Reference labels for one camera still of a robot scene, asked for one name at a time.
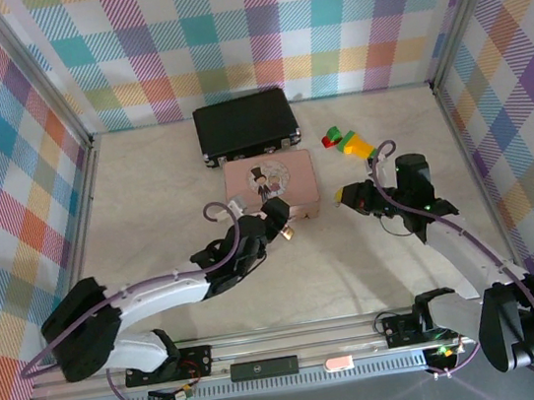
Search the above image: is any small connector board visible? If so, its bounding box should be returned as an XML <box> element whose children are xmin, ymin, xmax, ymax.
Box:
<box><xmin>424</xmin><ymin>340</ymin><xmax>465</xmax><ymax>370</ymax></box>
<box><xmin>146</xmin><ymin>381</ymin><xmax>198</xmax><ymax>400</ymax></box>

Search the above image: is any perforated metal strip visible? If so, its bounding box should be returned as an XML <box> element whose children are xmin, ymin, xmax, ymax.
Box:
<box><xmin>101</xmin><ymin>353</ymin><xmax>434</xmax><ymax>400</ymax></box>

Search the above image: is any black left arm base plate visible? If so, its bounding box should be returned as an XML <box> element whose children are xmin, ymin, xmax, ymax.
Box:
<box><xmin>122</xmin><ymin>342</ymin><xmax>217</xmax><ymax>390</ymax></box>

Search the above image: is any black bar device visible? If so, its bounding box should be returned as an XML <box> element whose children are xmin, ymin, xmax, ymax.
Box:
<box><xmin>229</xmin><ymin>354</ymin><xmax>301</xmax><ymax>384</ymax></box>

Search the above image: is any aluminium frame post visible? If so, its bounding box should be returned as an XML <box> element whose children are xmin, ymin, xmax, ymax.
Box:
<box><xmin>416</xmin><ymin>0</ymin><xmax>527</xmax><ymax>89</ymax></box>
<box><xmin>0</xmin><ymin>0</ymin><xmax>96</xmax><ymax>158</ymax></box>

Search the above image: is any pink and white tag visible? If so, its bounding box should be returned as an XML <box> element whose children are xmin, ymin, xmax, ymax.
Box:
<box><xmin>322</xmin><ymin>354</ymin><xmax>357</xmax><ymax>373</ymax></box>

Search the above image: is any dark green toy block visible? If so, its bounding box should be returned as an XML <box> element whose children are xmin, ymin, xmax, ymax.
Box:
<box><xmin>325</xmin><ymin>123</ymin><xmax>347</xmax><ymax>146</ymax></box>

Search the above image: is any aluminium mounting rail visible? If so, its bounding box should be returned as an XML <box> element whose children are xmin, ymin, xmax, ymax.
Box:
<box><xmin>24</xmin><ymin>299</ymin><xmax>492</xmax><ymax>400</ymax></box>

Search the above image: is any pink box with cartoon couple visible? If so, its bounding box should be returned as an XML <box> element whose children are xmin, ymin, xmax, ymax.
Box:
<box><xmin>220</xmin><ymin>147</ymin><xmax>324</xmax><ymax>231</ymax></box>

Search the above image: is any yellow toy block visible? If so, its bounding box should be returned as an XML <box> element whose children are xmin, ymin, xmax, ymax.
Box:
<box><xmin>341</xmin><ymin>135</ymin><xmax>376</xmax><ymax>162</ymax></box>

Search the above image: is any lime green toy block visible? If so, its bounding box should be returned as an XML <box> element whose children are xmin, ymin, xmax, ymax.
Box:
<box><xmin>338</xmin><ymin>129</ymin><xmax>361</xmax><ymax>149</ymax></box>

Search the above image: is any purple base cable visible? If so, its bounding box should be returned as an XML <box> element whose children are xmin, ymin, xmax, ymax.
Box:
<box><xmin>105</xmin><ymin>363</ymin><xmax>160</xmax><ymax>400</ymax></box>
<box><xmin>426</xmin><ymin>336</ymin><xmax>486</xmax><ymax>381</ymax></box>

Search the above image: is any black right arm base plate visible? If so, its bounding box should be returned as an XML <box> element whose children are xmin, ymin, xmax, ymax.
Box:
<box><xmin>379</xmin><ymin>300</ymin><xmax>476</xmax><ymax>350</ymax></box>

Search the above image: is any aluminium side rail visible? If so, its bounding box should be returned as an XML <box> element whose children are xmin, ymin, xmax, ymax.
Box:
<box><xmin>431</xmin><ymin>72</ymin><xmax>526</xmax><ymax>279</ymax></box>
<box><xmin>30</xmin><ymin>133</ymin><xmax>124</xmax><ymax>310</ymax></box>

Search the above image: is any black hard case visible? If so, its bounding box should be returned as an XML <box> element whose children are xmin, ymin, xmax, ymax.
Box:
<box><xmin>190</xmin><ymin>85</ymin><xmax>305</xmax><ymax>171</ymax></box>

